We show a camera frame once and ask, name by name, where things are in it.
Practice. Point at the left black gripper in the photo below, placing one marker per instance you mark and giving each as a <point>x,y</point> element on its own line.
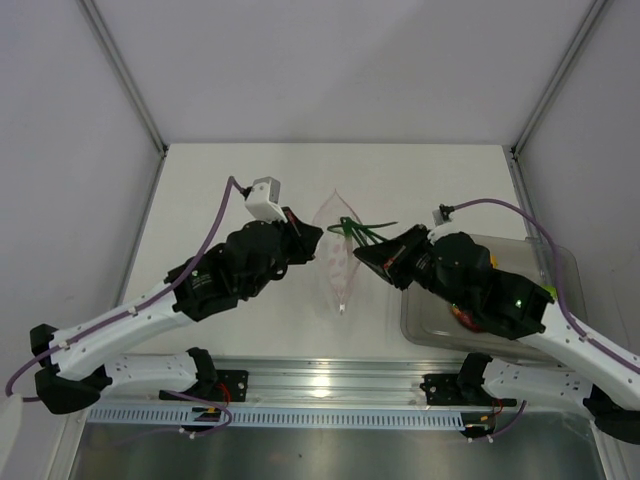
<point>304,237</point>

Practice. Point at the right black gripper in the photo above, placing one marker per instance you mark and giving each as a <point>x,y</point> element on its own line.
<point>390,258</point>

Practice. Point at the green scallion toy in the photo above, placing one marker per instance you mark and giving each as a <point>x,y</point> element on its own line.
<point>362,234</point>

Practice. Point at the clear pink zip bag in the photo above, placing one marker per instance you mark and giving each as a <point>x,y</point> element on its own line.
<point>335,264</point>

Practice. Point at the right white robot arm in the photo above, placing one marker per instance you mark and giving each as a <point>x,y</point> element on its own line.
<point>593,377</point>

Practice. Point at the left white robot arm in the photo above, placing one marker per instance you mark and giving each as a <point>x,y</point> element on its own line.
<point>81,365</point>

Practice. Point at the clear plastic food container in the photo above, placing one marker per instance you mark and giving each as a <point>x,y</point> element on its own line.
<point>427,320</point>

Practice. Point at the red meat slice toy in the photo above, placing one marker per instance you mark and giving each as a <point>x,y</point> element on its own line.
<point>465,319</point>

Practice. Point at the green round fruit toy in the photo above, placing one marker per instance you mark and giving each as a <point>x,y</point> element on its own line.
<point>551,290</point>

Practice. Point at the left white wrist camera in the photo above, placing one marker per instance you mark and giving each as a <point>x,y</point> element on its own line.
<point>261,200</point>

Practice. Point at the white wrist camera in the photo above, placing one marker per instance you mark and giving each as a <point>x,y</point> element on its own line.
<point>261,200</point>
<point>443,223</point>

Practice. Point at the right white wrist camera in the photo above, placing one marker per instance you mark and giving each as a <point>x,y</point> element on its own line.
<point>443,223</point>

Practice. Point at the aluminium mounting rail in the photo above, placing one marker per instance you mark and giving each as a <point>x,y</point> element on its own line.
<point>396,383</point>

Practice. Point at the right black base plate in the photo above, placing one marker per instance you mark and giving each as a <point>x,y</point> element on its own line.
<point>444,389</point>

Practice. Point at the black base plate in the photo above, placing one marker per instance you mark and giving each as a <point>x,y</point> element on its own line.
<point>444,389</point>
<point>231,387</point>

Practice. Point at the right aluminium frame post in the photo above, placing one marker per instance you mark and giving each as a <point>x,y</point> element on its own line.
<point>577,45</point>

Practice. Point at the aluminium frame post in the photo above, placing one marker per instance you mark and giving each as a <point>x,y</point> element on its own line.
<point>577,45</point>
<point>112,53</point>

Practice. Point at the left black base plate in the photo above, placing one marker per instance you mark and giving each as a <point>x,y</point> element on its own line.
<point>231,387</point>

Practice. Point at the white slotted cable duct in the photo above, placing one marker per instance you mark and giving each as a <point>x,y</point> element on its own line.
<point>279,417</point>

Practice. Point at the left aluminium frame post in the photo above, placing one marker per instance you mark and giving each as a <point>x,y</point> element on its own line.
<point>112,53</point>

